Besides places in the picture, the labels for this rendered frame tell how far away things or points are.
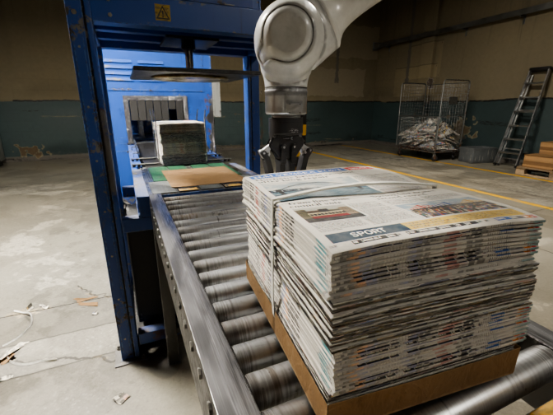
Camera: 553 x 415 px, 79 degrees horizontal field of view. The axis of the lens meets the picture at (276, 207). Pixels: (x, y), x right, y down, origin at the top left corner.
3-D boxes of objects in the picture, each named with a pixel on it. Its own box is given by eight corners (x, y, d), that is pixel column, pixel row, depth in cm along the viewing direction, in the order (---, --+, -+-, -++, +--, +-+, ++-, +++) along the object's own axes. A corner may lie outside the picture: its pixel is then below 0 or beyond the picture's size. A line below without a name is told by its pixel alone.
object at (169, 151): (208, 162, 222) (206, 122, 214) (161, 165, 210) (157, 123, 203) (197, 155, 255) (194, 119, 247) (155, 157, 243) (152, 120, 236)
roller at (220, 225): (311, 225, 119) (311, 212, 118) (175, 246, 101) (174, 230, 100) (304, 221, 124) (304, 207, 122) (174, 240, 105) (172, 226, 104)
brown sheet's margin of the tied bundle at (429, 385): (515, 374, 45) (522, 347, 44) (326, 437, 37) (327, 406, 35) (429, 309, 60) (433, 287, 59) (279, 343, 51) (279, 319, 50)
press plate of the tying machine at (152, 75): (261, 77, 155) (261, 71, 154) (133, 72, 134) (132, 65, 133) (228, 84, 203) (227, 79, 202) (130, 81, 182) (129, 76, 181)
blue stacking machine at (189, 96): (227, 206, 404) (218, 14, 344) (109, 220, 354) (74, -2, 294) (201, 181, 536) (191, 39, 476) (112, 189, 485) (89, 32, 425)
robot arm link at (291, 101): (315, 87, 68) (314, 118, 70) (295, 90, 76) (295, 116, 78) (275, 86, 65) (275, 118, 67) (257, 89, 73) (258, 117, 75)
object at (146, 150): (234, 175, 230) (234, 161, 227) (133, 184, 205) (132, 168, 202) (192, 150, 364) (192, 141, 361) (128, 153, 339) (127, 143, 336)
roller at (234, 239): (331, 237, 108) (332, 222, 107) (183, 264, 90) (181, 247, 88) (322, 232, 112) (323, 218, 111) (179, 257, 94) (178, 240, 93)
